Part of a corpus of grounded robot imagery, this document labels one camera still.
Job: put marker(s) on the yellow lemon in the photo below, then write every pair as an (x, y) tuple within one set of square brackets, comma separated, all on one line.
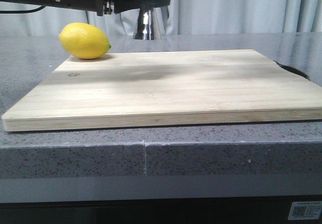
[(84, 41)]

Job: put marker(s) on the grey curtain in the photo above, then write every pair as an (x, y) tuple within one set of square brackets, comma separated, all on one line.
[(185, 17)]

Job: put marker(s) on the steel jigger measuring cup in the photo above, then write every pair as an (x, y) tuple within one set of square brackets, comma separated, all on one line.
[(147, 27)]

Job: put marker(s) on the wooden cutting board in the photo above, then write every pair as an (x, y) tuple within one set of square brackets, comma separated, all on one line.
[(165, 88)]

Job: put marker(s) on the white QR code sticker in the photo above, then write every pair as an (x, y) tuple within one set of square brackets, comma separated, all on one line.
[(307, 210)]

